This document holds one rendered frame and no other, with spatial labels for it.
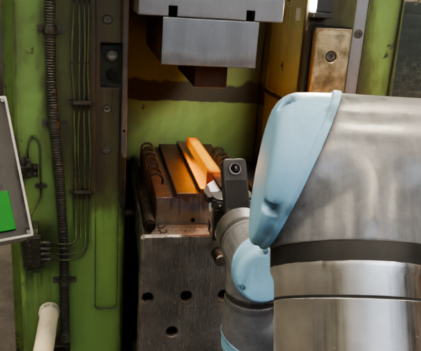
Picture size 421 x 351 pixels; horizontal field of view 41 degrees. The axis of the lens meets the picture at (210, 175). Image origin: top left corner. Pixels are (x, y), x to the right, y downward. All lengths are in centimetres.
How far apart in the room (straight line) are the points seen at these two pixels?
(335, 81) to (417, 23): 612
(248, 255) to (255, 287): 5
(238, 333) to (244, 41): 60
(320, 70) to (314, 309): 107
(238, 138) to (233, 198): 74
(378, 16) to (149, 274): 81
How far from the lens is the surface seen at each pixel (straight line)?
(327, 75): 141
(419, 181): 39
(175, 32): 119
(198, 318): 134
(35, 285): 151
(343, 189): 38
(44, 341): 139
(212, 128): 173
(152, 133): 171
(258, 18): 122
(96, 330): 157
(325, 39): 140
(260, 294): 88
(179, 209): 128
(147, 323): 133
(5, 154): 115
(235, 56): 121
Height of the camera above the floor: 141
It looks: 18 degrees down
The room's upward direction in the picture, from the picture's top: 4 degrees clockwise
